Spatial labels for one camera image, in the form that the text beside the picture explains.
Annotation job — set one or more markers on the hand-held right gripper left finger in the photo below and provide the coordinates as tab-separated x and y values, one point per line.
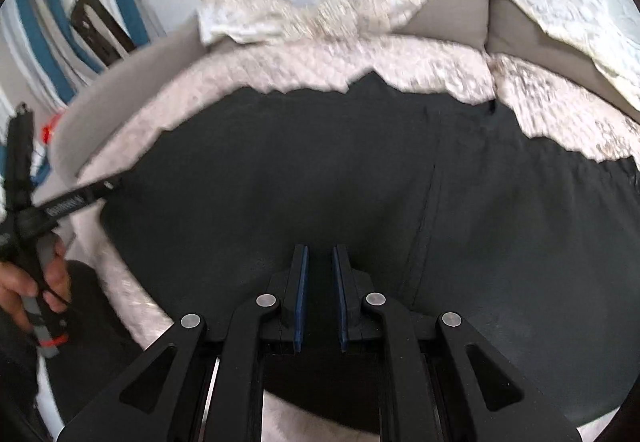
300	297

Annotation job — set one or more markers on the blue white striped cloth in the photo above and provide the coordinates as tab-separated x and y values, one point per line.
45	11

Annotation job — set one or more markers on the black leather jacket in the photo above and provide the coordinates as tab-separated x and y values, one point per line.
300	171

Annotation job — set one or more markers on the grey sofa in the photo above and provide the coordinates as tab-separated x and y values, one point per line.
115	71

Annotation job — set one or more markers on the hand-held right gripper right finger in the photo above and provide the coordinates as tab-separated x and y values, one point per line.
341	297

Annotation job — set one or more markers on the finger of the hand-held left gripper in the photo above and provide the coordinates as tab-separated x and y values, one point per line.
19	156
75	199

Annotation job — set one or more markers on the black frame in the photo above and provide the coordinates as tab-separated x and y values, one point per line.
102	29

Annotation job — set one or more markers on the person's left hand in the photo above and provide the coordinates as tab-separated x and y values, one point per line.
12	284

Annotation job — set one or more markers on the red object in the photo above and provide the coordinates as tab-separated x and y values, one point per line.
50	131

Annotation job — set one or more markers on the pink quilted seat cover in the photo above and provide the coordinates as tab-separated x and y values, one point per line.
310	66

